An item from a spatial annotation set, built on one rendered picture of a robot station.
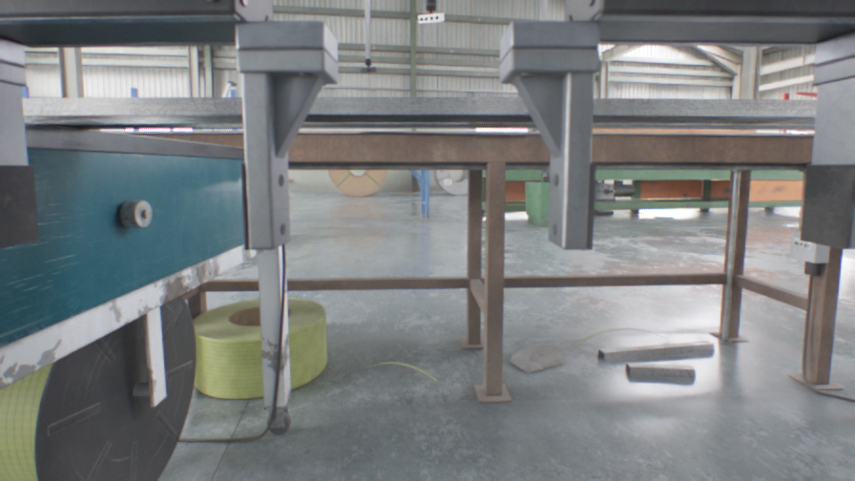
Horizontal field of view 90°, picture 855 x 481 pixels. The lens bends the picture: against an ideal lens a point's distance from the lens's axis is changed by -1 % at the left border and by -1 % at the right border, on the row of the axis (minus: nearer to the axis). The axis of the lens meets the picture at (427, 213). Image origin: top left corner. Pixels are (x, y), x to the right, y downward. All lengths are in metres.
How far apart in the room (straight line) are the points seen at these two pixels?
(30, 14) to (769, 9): 0.31
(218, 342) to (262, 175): 1.28
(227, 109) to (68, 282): 0.24
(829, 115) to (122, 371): 1.01
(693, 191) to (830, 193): 7.95
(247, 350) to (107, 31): 1.26
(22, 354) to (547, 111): 0.48
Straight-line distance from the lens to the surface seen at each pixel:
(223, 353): 1.48
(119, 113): 0.51
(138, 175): 0.65
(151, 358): 1.00
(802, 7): 0.25
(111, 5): 0.24
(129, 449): 1.08
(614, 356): 1.80
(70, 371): 0.91
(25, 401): 0.95
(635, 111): 0.47
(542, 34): 0.21
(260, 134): 0.21
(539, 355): 1.70
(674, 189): 8.00
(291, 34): 0.21
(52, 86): 16.20
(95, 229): 0.59
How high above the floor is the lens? 0.69
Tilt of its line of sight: 6 degrees down
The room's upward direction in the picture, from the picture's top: straight up
